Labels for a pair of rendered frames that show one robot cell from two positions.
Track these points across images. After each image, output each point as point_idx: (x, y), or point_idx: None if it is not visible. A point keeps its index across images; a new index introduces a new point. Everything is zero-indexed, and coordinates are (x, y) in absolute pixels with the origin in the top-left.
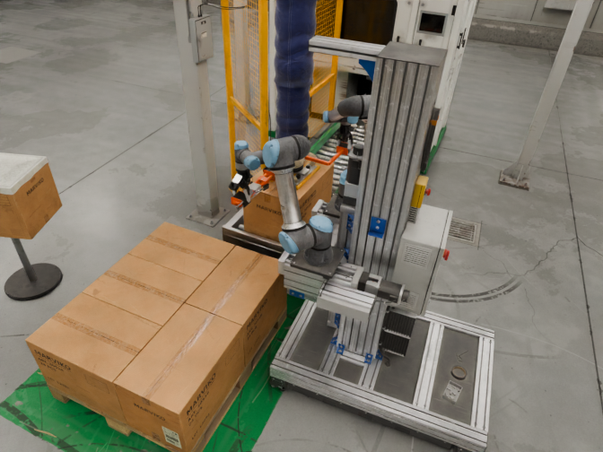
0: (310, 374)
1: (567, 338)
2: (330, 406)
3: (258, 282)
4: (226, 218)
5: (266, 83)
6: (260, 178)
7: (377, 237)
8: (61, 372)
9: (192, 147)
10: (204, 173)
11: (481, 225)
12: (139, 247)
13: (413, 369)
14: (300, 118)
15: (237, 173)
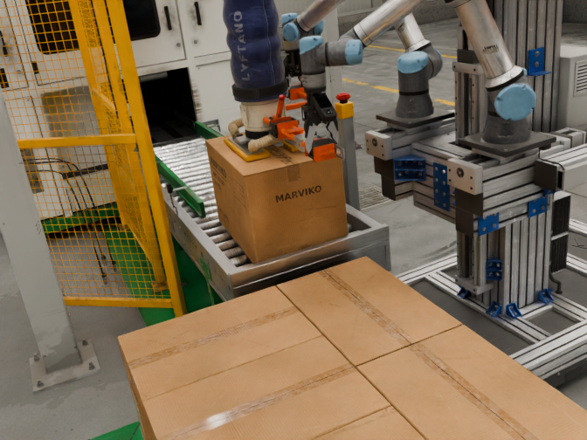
0: (537, 351)
1: (573, 206)
2: (566, 388)
3: (383, 287)
4: (101, 349)
5: (131, 50)
6: (291, 130)
7: (546, 73)
8: None
9: (9, 235)
10: (46, 277)
11: (377, 185)
12: (148, 382)
13: (579, 278)
14: (278, 35)
15: (315, 97)
